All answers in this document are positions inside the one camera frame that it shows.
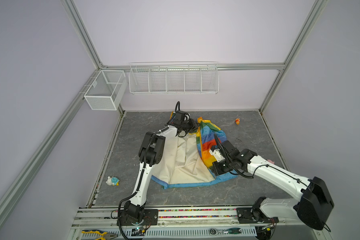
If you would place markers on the yellow handled pliers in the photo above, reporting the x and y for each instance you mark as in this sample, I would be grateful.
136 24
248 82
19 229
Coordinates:
101 234

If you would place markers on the multicolour patchwork jacket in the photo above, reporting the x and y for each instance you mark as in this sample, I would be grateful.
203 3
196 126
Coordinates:
187 160

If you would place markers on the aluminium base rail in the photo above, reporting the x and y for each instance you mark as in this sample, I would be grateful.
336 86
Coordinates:
190 223

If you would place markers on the small white mesh basket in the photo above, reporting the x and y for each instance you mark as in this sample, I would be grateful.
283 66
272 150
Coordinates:
106 90

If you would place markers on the green circuit board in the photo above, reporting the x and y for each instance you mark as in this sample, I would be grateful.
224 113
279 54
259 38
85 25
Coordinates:
138 232

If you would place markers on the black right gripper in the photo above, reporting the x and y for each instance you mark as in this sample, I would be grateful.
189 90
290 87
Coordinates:
216 169

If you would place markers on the green handled ratchet wrench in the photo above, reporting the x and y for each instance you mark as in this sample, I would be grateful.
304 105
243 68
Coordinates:
233 231

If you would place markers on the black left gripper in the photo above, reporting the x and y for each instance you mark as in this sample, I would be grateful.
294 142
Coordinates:
194 126

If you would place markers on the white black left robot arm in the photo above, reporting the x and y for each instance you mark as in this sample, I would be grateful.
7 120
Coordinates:
132 208

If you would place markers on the long white wire basket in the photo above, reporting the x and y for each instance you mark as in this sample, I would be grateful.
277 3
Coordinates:
174 78

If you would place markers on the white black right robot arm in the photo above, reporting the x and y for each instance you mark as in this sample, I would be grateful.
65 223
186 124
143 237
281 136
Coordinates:
310 200

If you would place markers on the white teal small toy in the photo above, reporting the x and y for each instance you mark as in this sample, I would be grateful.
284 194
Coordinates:
112 181

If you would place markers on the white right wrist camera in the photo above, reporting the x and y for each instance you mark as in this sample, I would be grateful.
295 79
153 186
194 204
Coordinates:
217 155

